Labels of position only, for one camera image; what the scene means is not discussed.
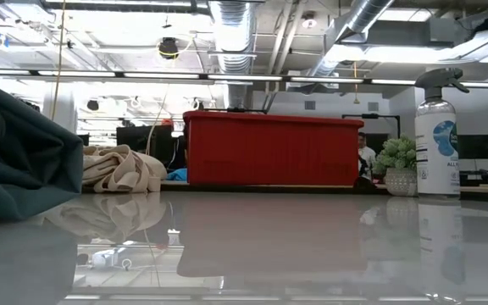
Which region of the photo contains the white spray bottle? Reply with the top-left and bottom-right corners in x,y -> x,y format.
413,68 -> 470,197

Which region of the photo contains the black box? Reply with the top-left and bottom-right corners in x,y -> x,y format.
115,125 -> 175,164

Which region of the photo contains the cream canvas tote bag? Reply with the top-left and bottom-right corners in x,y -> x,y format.
81,143 -> 169,195

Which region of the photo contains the yellow hanging cable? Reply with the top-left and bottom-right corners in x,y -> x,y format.
50,0 -> 67,122

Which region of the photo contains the black background monitor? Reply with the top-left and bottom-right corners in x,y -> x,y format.
457,134 -> 488,161

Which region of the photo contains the long LED light bar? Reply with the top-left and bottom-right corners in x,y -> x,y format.
0,69 -> 488,90

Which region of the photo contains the small potted green plant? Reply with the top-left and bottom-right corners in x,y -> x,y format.
373,134 -> 419,197

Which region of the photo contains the person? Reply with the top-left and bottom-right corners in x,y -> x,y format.
357,131 -> 377,179

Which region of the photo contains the black dome camera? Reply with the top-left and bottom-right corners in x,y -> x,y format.
158,36 -> 181,60

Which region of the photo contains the red plastic laundry bin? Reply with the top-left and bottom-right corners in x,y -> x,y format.
183,110 -> 365,187

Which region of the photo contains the blue fabric item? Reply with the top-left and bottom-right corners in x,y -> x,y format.
166,168 -> 189,182

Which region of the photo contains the silver ventilation duct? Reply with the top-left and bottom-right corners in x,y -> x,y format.
208,0 -> 257,109
309,0 -> 397,78

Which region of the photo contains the teal grey garment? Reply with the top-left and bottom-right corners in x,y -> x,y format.
0,75 -> 85,221

